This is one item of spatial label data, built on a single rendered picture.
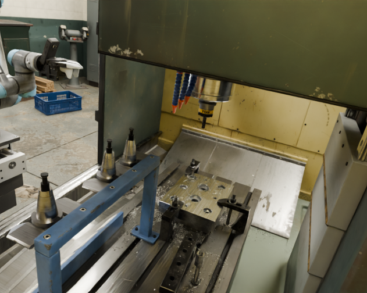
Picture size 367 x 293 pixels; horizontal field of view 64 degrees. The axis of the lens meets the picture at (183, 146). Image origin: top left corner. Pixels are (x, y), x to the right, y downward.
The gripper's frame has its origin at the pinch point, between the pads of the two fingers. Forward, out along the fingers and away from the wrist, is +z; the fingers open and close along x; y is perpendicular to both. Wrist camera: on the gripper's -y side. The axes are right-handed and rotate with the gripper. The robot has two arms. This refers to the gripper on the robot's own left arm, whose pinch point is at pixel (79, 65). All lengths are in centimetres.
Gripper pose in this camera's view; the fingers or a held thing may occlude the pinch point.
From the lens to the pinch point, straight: 126.3
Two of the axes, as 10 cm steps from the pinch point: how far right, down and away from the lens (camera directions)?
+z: 9.1, 2.5, -3.2
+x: -3.9, 3.3, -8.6
